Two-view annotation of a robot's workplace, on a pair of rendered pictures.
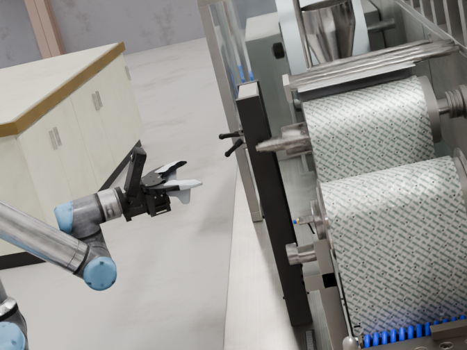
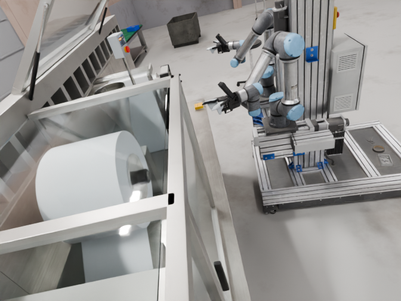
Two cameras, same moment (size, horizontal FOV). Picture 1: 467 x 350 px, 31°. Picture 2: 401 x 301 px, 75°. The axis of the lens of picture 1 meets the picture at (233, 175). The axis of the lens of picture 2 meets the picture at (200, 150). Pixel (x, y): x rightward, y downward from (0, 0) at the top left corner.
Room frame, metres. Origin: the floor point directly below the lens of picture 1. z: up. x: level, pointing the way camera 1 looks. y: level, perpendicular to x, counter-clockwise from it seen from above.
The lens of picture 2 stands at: (3.32, -0.05, 1.90)
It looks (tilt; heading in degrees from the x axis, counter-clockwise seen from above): 35 degrees down; 178
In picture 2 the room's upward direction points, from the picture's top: 16 degrees counter-clockwise
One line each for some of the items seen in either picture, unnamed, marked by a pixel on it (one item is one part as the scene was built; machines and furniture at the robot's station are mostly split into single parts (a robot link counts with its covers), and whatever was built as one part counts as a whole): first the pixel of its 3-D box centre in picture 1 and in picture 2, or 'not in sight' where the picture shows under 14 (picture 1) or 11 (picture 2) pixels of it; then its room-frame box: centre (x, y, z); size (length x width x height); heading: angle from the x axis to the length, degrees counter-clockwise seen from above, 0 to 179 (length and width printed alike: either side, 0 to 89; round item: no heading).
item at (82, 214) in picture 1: (79, 215); (252, 91); (1.93, 0.38, 1.21); 0.11 x 0.08 x 0.09; 102
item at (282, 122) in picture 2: not in sight; (278, 116); (1.74, 0.61, 0.87); 0.15 x 0.15 x 0.10
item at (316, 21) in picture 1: (326, 15); (111, 94); (2.14, -0.33, 1.50); 0.14 x 0.14 x 0.06
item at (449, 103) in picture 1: (449, 105); not in sight; (1.65, -0.46, 1.34); 0.07 x 0.07 x 0.07; 84
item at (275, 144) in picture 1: (269, 145); not in sight; (1.69, -0.09, 1.34); 0.06 x 0.03 x 0.03; 84
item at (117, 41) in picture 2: not in sight; (120, 45); (1.98, -0.23, 1.66); 0.07 x 0.07 x 0.10; 69
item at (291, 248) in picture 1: (292, 253); not in sight; (1.47, -0.07, 1.18); 0.04 x 0.02 x 0.04; 174
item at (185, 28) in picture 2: not in sight; (185, 30); (-4.80, 0.71, 0.33); 0.98 x 0.79 x 0.66; 166
